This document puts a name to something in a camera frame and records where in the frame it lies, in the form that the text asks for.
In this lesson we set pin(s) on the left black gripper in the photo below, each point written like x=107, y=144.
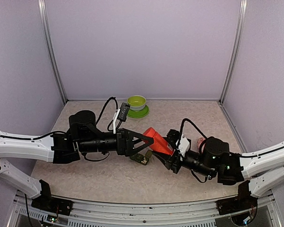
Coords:
x=125, y=136

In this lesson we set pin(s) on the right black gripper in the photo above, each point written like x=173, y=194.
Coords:
x=168, y=161

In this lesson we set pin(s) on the red pill bottle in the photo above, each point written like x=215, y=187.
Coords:
x=159, y=143

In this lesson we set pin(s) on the green weekly pill organizer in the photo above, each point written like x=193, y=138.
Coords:
x=139, y=157

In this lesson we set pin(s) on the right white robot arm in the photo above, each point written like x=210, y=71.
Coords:
x=257, y=172

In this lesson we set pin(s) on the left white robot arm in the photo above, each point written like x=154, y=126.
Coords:
x=60, y=147

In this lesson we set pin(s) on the green saucer plate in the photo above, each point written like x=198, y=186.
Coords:
x=139, y=114

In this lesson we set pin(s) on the red patterned oval tin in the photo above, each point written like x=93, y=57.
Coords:
x=200, y=144

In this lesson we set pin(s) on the green and white bowl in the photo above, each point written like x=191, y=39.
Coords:
x=136, y=102

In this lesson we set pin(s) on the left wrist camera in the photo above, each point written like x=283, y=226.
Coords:
x=120, y=115

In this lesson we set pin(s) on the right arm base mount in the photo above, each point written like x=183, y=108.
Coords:
x=233, y=204

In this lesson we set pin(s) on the front aluminium rail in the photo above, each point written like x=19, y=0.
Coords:
x=106, y=214

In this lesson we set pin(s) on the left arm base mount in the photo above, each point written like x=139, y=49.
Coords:
x=53, y=205

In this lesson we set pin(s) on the right aluminium frame post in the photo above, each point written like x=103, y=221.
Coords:
x=235, y=50

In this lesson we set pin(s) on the aluminium frame post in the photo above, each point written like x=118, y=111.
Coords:
x=49, y=44
x=235, y=50

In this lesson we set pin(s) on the left aluminium frame post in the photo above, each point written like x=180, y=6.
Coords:
x=49, y=44

